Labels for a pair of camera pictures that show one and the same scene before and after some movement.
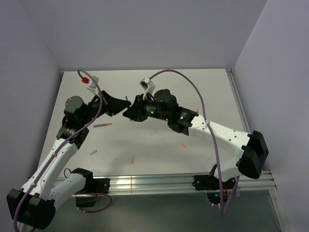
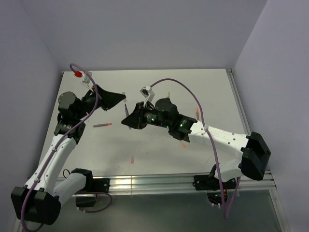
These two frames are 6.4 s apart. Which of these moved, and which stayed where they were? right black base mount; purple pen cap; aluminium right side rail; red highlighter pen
Moved: purple pen cap
Stayed: red highlighter pen; aluminium right side rail; right black base mount
